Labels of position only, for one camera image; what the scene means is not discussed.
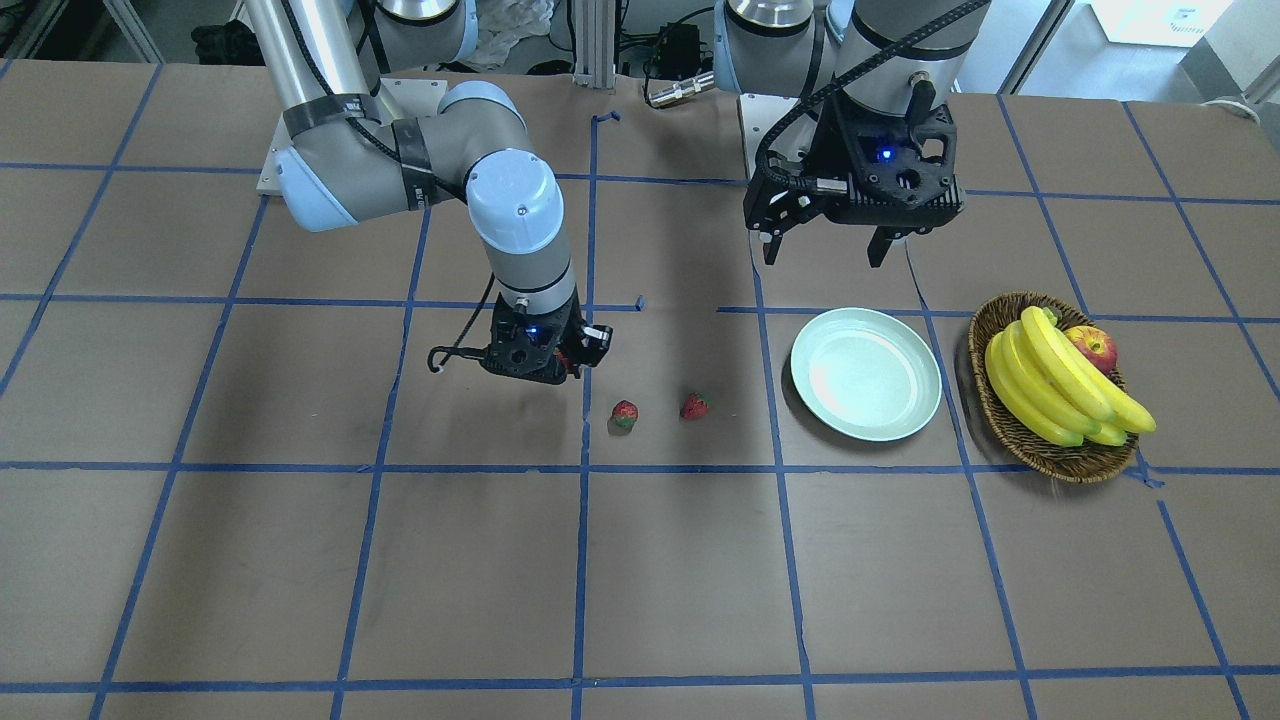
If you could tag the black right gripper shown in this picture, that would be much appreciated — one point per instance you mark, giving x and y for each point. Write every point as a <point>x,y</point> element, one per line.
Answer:
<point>566,333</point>

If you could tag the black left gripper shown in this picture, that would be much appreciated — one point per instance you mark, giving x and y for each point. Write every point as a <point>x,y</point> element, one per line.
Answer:
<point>833,147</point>

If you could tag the red strawberry green top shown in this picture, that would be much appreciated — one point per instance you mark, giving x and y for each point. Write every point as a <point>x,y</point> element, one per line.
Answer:
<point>624,415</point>

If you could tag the red strawberry sideways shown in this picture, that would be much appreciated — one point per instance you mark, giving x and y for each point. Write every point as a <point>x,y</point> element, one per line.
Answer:
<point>695,407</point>

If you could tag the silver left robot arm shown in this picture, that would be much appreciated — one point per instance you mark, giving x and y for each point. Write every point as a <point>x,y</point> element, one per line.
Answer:
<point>899,58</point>

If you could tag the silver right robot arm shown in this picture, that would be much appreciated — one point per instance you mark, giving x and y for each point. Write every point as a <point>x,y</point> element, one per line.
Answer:
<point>354,154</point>

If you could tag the light green plate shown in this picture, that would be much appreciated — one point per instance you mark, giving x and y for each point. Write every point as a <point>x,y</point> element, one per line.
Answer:
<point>866,374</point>

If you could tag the yellow banana bunch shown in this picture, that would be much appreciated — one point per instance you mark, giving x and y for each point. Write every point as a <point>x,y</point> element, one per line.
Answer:
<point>1046,385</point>

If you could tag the red apple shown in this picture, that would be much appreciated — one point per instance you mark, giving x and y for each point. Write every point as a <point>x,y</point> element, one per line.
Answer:
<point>1095,345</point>

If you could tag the brown wicker basket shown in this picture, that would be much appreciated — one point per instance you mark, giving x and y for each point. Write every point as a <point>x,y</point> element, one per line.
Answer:
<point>1087,464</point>

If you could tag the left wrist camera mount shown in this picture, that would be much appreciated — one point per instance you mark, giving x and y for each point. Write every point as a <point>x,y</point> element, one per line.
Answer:
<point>853,141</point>

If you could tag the aluminium frame post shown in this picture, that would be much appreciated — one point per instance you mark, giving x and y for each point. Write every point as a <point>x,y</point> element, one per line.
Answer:
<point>594,43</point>

